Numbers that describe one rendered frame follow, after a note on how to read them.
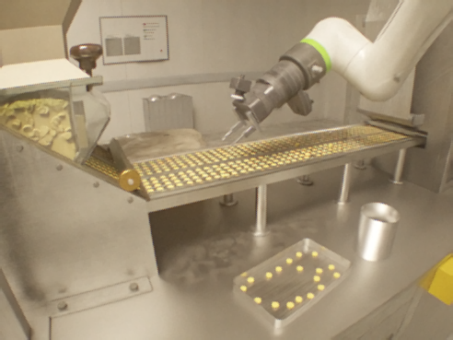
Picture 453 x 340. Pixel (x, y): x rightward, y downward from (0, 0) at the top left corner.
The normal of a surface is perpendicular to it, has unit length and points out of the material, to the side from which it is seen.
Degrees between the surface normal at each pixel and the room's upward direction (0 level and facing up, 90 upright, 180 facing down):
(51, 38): 90
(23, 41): 90
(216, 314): 0
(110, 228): 90
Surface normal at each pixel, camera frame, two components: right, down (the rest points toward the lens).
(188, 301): -0.02, -0.93
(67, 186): 0.45, 0.32
